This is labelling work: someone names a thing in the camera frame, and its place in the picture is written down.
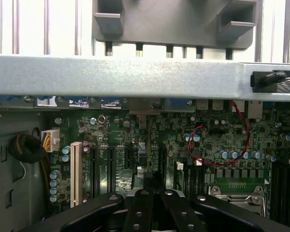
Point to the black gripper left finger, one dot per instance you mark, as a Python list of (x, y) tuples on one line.
[(137, 212)]

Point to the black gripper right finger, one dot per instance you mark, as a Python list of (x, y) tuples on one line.
[(183, 215)]

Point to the installed green RAM stick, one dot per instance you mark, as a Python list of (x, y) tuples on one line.
[(181, 178)]

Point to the short black expansion slot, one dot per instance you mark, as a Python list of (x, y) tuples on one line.
[(131, 158)]

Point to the metal CPU socket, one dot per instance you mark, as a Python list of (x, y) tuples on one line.
[(253, 200)]

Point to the white expansion slot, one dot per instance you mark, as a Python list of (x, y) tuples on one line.
[(76, 174)]

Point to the green motherboard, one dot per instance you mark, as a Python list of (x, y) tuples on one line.
[(120, 135)]

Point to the white power connector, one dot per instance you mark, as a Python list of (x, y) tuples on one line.
[(53, 140)]

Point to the black open PC case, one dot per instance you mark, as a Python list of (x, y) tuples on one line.
[(111, 77)]

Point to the grey plastic parts rack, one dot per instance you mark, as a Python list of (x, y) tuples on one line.
[(171, 24)]

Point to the black chassis switch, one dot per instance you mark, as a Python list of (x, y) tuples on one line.
[(268, 78)]

